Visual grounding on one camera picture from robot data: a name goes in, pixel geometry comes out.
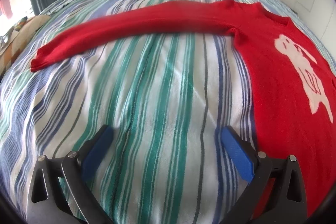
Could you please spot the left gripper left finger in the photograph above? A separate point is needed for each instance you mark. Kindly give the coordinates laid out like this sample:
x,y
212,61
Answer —
x,y
47,204

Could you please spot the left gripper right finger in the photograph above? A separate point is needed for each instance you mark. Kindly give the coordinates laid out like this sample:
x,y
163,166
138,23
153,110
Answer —
x,y
287,200

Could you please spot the red knit sweater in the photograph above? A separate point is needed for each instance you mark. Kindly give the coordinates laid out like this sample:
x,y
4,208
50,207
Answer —
x,y
293,87

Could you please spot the striped bed cover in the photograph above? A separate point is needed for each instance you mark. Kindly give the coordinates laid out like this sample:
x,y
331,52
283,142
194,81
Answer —
x,y
166,98

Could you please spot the patterned cushion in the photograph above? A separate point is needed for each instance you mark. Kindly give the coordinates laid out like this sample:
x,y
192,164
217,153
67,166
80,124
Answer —
x,y
19,39

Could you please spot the white wardrobe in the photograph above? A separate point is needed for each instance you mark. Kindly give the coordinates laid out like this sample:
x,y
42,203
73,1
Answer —
x,y
319,16

